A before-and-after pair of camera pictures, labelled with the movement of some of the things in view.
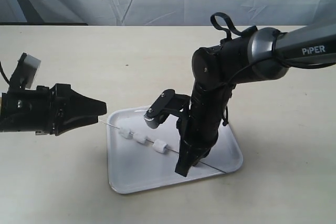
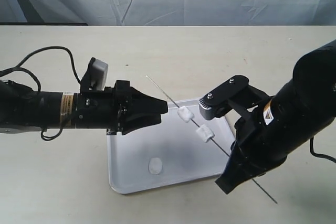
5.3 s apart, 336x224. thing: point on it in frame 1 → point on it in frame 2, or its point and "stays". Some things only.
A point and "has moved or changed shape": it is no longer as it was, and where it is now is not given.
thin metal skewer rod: [168, 149] → [217, 144]
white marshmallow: [159, 146] has moved or changed shape
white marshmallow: [139, 138] has moved or changed shape
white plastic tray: [140, 158] stays
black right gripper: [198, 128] → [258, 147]
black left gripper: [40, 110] → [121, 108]
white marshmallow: [126, 132] has moved or changed shape
